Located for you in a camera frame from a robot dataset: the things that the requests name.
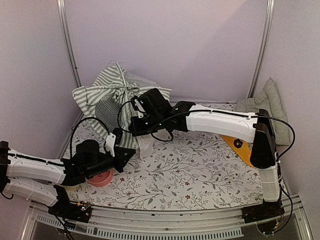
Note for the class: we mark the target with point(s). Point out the green checked cushion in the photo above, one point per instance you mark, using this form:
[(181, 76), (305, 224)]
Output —
[(269, 99)]

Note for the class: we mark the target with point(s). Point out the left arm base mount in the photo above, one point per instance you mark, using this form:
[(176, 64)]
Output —
[(63, 208)]

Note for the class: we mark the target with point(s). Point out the aluminium frame post left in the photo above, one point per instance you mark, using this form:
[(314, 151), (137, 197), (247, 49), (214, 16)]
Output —
[(62, 13)]

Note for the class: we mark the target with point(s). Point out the aluminium frame post right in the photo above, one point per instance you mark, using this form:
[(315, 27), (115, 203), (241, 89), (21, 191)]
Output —
[(268, 19)]

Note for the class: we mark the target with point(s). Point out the pink pet bowl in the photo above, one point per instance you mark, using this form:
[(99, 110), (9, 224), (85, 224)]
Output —
[(102, 179)]

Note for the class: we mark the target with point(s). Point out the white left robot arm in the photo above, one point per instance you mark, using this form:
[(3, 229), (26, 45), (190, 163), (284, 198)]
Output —
[(36, 178)]

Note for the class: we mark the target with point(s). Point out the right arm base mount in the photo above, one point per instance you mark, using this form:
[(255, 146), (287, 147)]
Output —
[(263, 211)]

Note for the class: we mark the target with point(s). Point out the yellow double pet bowl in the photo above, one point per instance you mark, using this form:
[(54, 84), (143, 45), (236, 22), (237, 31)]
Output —
[(241, 148)]

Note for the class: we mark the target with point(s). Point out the green striped pet tent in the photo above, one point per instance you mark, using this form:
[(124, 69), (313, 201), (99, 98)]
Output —
[(104, 101)]

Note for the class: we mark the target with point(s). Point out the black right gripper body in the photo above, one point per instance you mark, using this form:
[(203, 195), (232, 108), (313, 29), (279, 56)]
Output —
[(153, 124)]

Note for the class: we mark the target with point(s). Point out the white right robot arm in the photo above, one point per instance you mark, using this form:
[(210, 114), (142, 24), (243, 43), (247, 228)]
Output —
[(253, 128)]

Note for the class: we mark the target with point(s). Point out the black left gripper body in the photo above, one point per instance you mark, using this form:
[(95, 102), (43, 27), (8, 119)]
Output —
[(92, 170)]

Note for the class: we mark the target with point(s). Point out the front aluminium rail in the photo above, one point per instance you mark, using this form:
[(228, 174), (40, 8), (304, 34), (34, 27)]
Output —
[(128, 224)]

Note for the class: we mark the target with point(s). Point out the aluminium frame post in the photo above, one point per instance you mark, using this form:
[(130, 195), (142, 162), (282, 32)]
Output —
[(62, 13), (268, 19)]

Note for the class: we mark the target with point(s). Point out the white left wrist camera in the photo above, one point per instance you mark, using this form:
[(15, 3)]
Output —
[(113, 139)]

